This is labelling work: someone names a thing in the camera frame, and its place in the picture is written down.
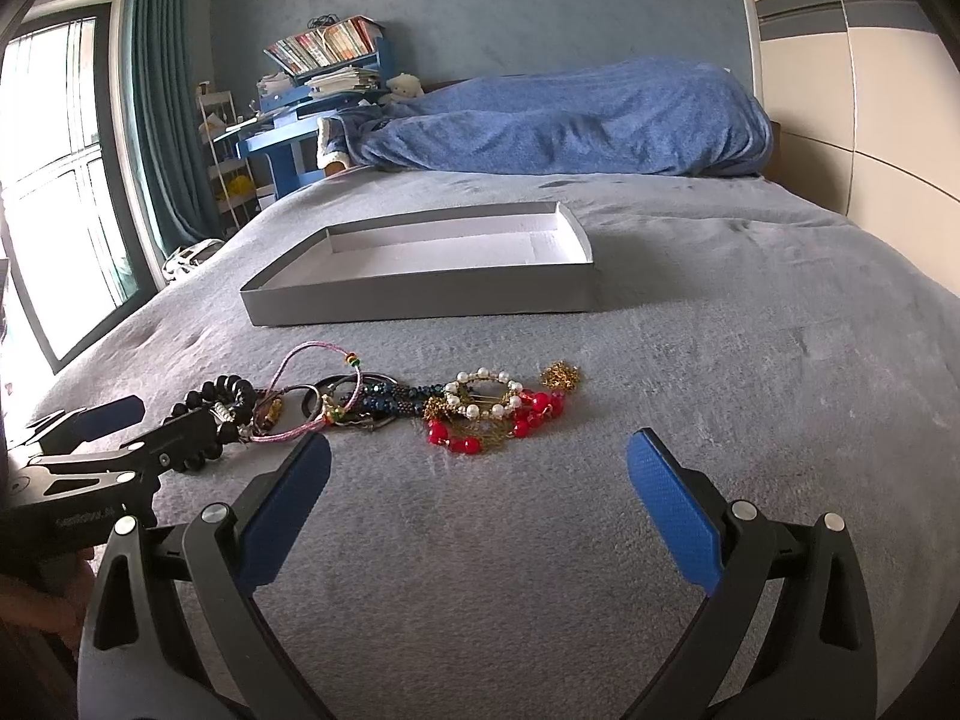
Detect row of books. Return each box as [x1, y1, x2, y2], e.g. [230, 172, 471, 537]
[263, 15, 384, 76]

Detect dark blue bead bracelet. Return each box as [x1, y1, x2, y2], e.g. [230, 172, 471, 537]
[351, 379, 446, 421]

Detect red bead necklace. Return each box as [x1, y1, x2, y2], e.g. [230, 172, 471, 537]
[424, 386, 568, 457]

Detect blue desk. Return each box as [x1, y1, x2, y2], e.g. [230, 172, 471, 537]
[238, 36, 395, 200]

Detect teal curtain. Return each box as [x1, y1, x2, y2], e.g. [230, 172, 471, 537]
[124, 0, 220, 255]

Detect white plush toy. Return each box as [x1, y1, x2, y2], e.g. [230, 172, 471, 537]
[381, 73, 425, 104]

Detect white pearl hair clip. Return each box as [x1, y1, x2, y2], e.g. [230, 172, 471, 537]
[441, 367, 526, 421]

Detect black bead bracelet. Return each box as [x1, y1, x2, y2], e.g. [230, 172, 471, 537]
[166, 372, 257, 475]

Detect beige wardrobe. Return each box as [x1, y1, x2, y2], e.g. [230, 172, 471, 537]
[743, 0, 958, 289]

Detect pink cord bracelet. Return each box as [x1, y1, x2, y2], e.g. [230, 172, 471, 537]
[245, 340, 365, 446]

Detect window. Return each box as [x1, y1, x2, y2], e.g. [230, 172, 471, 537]
[2, 2, 156, 372]

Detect metal bangle rings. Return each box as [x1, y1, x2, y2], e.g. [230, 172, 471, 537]
[262, 375, 407, 433]

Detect grey shallow cardboard box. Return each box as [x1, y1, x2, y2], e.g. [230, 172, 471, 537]
[241, 202, 599, 327]

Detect white shelf rack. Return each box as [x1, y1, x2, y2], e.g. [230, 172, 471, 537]
[195, 82, 259, 238]

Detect left hand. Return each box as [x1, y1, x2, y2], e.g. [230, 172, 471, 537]
[0, 548, 96, 653]

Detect grey bed cover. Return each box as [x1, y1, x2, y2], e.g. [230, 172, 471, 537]
[41, 171, 958, 718]

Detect gold chain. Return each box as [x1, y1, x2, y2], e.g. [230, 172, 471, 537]
[540, 359, 584, 395]

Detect blue duvet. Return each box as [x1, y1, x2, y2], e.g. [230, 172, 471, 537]
[320, 57, 775, 177]

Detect white shoes on floor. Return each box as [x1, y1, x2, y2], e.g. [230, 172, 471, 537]
[161, 239, 224, 283]

